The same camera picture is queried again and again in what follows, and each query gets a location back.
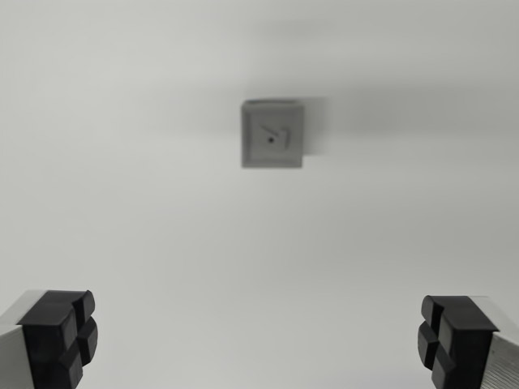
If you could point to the black-padded silver gripper left finger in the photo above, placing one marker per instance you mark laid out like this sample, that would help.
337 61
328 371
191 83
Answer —
44 344

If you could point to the black-padded silver gripper right finger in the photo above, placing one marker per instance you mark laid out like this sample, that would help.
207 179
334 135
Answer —
466 344

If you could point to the grey embossed plastic cube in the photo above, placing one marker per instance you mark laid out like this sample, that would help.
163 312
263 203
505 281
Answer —
263 156

